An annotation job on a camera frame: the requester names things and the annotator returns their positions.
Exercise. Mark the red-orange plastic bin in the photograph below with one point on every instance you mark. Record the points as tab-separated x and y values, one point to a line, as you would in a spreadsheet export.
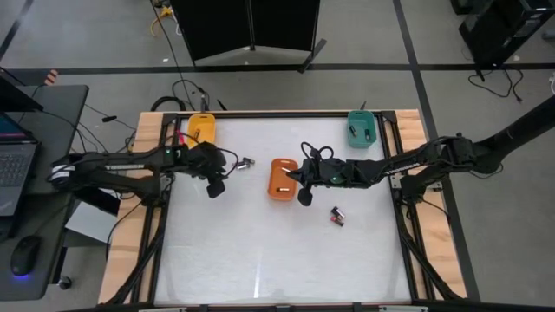
275	182

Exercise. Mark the black folding partition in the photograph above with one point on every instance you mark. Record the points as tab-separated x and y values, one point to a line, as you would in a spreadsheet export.
217	26

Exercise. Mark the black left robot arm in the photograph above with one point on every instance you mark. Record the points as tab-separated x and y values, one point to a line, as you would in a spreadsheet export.
123	167

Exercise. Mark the black desk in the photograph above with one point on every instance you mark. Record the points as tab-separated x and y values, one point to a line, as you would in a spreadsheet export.
60	130

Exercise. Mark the grey flat box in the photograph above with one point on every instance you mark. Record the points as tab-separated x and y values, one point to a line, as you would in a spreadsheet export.
91	223

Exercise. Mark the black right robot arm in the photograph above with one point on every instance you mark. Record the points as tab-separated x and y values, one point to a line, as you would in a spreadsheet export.
399	168

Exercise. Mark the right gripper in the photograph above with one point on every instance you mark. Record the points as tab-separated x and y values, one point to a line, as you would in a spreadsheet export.
325	173

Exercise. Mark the yellow plastic bin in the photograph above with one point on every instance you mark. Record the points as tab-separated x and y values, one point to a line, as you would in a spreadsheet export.
204	125

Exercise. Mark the black monitor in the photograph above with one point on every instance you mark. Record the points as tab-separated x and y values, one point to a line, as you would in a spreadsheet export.
13	99

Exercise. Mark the black aluminium table frame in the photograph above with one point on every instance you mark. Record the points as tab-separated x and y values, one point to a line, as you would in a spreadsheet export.
277	115

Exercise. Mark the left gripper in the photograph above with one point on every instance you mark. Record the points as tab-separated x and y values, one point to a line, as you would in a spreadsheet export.
206	160

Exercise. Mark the teal plastic bin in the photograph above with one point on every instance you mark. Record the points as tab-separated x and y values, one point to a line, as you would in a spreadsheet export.
361	141

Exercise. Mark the black equipment cabinet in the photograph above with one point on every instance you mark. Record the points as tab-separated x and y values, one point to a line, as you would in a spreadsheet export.
498	26

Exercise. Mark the black round knob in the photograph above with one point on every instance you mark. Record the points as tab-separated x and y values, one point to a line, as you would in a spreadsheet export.
65	283

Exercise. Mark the red white striped object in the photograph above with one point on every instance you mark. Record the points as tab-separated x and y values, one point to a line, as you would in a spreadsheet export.
51	77

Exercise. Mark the grey laptop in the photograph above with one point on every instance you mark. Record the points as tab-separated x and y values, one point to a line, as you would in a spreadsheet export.
17	173

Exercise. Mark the black silver battery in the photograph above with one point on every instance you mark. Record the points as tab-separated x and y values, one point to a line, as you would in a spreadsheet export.
248	161
337	212
367	134

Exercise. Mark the black computer mouse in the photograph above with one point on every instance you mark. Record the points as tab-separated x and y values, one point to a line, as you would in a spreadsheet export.
26	255

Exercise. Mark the small black connector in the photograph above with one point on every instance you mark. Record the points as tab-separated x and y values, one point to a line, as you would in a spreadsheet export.
109	118

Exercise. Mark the black stand pole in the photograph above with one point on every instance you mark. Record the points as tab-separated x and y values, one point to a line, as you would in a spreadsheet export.
520	128

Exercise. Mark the black flat panel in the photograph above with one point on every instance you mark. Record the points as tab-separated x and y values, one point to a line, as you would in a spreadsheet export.
99	204

